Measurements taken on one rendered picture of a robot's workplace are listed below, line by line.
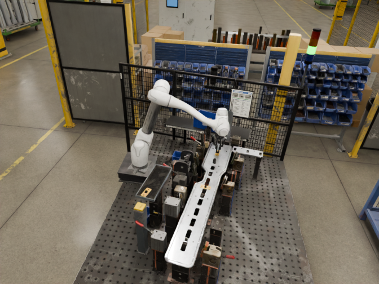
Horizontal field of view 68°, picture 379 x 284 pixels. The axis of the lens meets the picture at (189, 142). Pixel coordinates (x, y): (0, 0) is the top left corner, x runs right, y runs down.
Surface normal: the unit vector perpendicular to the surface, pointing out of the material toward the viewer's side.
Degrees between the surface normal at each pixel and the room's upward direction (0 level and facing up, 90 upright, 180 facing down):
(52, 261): 0
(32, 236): 0
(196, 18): 90
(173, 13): 90
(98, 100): 91
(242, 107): 90
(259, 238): 0
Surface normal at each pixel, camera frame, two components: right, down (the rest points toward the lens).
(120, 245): 0.04, -0.83
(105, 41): -0.13, 0.55
